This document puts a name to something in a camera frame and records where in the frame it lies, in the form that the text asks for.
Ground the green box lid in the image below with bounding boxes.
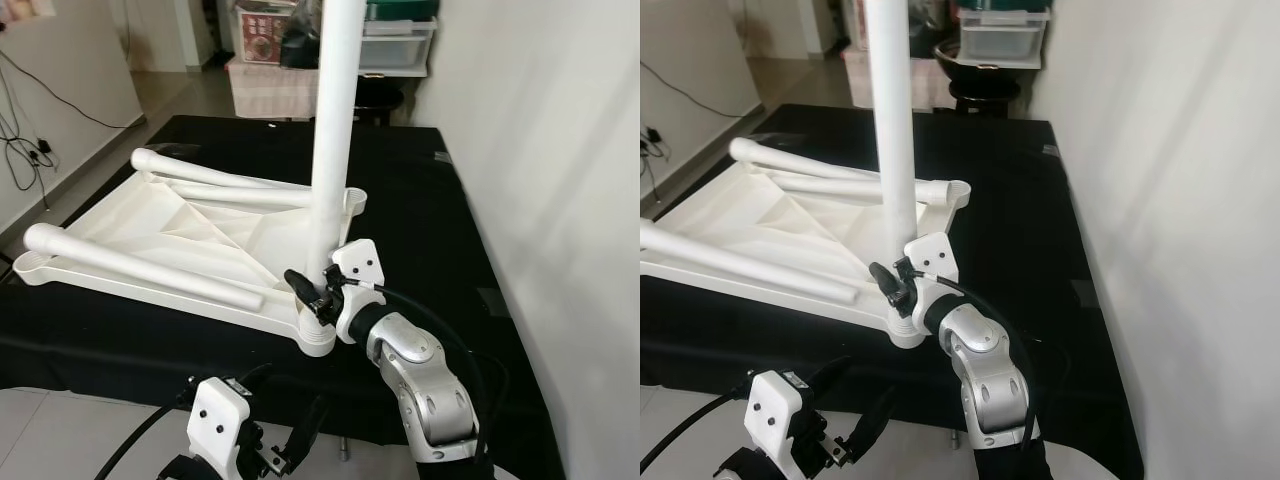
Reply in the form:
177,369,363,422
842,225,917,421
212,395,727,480
365,0,441,21
960,0,1051,15

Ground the black bag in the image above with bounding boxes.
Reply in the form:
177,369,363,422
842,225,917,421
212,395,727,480
915,0,947,47
282,18,323,69

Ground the black stool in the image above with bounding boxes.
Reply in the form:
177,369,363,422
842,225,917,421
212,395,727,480
352,78,406,124
950,75,1021,117

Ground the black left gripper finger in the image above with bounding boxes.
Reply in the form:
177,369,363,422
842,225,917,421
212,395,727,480
845,385,897,457
800,355,851,393
283,395,332,467
238,363,277,397

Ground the thin black wall cable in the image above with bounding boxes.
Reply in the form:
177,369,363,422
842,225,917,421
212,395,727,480
640,60,763,121
0,48,146,129

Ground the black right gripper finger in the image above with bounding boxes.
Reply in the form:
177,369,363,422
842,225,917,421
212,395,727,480
283,267,326,309
867,261,907,303

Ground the black charger cord bundle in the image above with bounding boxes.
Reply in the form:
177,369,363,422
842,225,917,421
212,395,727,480
640,118,669,171
0,95,56,191

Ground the black round wok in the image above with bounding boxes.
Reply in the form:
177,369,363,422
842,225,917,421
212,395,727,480
933,42,1001,74

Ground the colourful wall picture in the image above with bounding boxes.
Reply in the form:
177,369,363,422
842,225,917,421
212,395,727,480
0,0,56,23

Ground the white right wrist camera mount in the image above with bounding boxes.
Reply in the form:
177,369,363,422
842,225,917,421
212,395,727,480
330,237,388,346
902,232,963,339

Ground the red printed carton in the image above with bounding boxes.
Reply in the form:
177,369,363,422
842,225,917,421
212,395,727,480
237,3,298,66

